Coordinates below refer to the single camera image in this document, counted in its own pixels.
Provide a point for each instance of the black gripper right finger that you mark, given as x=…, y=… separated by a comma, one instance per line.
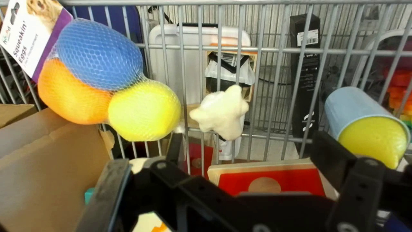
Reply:
x=364, y=184

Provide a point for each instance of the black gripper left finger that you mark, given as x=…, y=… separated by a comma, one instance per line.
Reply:
x=104, y=197

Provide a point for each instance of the white fluffy object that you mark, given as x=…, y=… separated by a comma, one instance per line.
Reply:
x=222, y=111

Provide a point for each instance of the small bottle with yellow cap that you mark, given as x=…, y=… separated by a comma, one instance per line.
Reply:
x=368, y=129

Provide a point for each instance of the brown cardboard box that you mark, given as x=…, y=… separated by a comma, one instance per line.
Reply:
x=46, y=171

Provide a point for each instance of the wooden box with red drawers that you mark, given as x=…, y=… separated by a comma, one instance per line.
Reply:
x=274, y=178

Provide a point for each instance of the yellow foam ball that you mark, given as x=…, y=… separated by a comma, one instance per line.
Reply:
x=143, y=111

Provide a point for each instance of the red orange plastic item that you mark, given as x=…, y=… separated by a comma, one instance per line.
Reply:
x=400, y=90

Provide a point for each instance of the orange foam ball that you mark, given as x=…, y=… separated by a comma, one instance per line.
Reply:
x=68, y=96

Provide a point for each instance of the black box with white label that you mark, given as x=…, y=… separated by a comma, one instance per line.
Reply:
x=306, y=77

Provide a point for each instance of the white plastic container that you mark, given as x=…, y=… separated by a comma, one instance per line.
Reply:
x=188, y=64

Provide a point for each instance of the purple white ball label card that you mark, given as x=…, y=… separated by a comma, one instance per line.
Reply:
x=27, y=36

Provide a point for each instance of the orange white package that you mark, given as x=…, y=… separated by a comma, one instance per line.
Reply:
x=229, y=64

